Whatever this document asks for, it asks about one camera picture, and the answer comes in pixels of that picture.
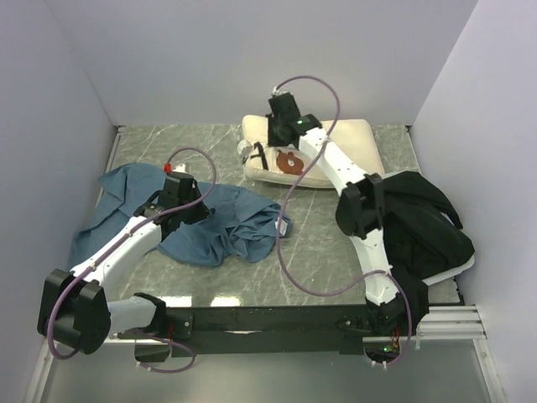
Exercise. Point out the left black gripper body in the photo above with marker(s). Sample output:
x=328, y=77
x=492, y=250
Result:
x=195, y=212

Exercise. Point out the white laundry basket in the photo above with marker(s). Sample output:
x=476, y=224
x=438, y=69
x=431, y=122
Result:
x=450, y=273

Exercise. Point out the aluminium frame rail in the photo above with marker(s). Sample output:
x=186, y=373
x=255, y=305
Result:
x=451, y=323

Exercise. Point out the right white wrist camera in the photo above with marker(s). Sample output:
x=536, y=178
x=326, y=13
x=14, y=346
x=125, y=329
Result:
x=279, y=91

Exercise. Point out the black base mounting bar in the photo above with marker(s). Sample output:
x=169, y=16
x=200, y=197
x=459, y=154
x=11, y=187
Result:
x=274, y=329

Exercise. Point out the black garment pile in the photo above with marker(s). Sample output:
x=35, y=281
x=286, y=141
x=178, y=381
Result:
x=422, y=236

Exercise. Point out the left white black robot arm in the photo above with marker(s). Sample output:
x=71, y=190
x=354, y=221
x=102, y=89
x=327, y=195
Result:
x=74, y=309

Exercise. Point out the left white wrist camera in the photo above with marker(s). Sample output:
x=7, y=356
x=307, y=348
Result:
x=179, y=168

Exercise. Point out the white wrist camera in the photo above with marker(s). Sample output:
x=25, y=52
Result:
x=179, y=168
x=279, y=91

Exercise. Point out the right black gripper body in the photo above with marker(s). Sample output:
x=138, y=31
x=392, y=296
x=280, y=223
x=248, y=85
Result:
x=274, y=136

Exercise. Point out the blue fabric pillowcase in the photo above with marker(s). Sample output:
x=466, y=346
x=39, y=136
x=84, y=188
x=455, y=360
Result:
x=241, y=223

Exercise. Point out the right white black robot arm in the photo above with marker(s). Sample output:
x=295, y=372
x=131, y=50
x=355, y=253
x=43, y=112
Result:
x=361, y=204

